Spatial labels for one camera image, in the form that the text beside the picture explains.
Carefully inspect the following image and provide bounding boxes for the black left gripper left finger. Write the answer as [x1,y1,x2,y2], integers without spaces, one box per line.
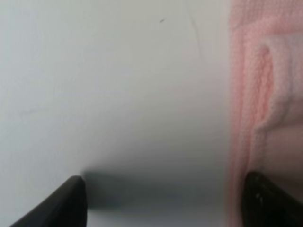
[12,175,88,227]

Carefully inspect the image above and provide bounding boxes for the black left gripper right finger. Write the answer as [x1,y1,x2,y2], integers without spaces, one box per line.
[241,172,303,227]

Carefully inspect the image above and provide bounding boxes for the pink towel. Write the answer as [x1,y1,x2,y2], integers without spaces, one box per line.
[228,0,303,227]

